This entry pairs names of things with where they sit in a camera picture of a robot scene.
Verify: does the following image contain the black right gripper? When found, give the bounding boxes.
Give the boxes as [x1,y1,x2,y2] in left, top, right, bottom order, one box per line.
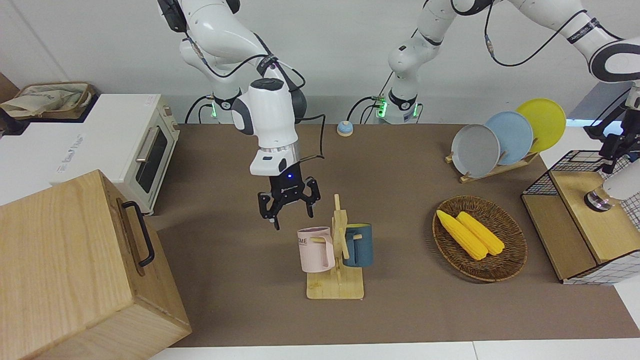
[257,156,321,232]

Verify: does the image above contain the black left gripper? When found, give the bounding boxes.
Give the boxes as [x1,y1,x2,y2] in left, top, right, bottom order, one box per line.
[586,117,640,174]

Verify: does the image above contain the pink mug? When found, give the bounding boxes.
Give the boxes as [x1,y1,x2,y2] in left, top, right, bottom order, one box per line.
[297,226,335,274]

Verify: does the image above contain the yellow plate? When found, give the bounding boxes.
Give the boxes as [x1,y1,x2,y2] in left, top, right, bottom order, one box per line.
[515,98,567,153]

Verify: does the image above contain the wooden basket lid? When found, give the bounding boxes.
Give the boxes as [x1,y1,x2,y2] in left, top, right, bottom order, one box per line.
[522,170,640,282]

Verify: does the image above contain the dark blue mug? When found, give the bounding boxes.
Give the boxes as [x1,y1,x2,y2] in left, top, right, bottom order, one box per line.
[343,223,374,268]

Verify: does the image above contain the wooden mug rack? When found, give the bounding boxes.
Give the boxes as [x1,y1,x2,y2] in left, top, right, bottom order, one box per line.
[306,194,365,301]

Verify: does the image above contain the light blue plate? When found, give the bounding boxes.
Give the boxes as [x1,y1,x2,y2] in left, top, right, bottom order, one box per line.
[484,111,534,166]

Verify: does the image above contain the wooden plate rack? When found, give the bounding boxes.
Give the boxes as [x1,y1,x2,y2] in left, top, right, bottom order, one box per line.
[445,150,541,184]

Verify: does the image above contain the grey plate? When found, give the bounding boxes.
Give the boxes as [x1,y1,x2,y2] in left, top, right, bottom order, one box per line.
[451,123,501,179]

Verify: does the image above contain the yellow corn cob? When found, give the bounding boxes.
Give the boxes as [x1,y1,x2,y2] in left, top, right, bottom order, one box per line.
[456,211,506,256]
[436,210,488,261]

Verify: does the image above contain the brown table mat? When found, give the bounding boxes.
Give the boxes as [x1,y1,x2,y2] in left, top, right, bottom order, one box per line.
[150,122,640,348]

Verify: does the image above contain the round wicker basket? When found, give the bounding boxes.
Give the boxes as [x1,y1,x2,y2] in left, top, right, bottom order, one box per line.
[432,195,528,283]

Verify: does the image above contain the white toaster oven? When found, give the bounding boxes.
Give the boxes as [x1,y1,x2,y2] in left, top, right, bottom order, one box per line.
[50,93,181,217]

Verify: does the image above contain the wooden cabinet box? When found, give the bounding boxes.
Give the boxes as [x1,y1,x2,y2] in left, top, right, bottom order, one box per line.
[0,169,193,360]

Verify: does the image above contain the beige cloth bag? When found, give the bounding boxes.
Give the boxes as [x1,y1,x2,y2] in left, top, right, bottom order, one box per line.
[1,82,95,120]

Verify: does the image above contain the white right wrist mount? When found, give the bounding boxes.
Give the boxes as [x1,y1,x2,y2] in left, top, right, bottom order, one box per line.
[249,150,290,177]

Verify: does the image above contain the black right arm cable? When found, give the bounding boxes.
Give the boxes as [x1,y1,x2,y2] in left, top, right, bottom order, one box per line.
[181,30,327,163]

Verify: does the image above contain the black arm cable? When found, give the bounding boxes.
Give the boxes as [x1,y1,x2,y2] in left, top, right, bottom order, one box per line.
[181,30,327,163]
[484,0,623,68]

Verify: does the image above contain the black wire storage basket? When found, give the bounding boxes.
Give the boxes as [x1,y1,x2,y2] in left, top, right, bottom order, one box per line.
[521,149,640,287]

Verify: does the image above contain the black cabinet handle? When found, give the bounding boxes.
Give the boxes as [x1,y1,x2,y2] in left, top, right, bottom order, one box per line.
[121,200,156,268]

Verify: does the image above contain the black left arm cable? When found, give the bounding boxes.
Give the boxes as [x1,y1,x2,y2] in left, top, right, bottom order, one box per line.
[484,0,623,68]

